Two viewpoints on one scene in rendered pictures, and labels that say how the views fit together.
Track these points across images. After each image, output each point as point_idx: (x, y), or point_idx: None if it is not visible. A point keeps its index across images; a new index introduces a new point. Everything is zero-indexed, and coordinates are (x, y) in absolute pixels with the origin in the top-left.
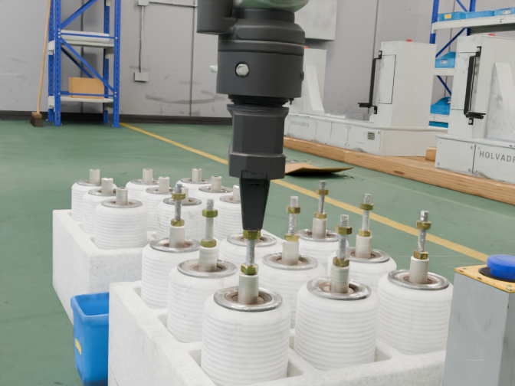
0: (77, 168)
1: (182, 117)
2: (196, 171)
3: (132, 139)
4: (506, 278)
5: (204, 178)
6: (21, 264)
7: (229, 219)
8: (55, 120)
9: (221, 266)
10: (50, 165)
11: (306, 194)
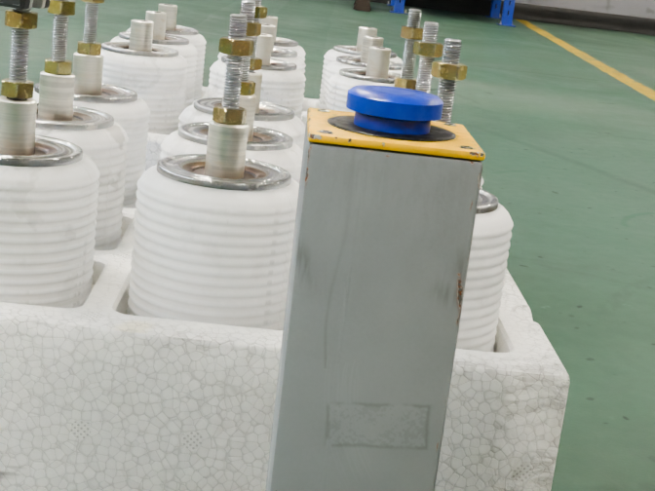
0: None
1: (650, 21)
2: (364, 32)
3: (514, 46)
4: (362, 128)
5: (579, 115)
6: None
7: (341, 109)
8: (396, 3)
9: (87, 118)
10: (313, 62)
11: None
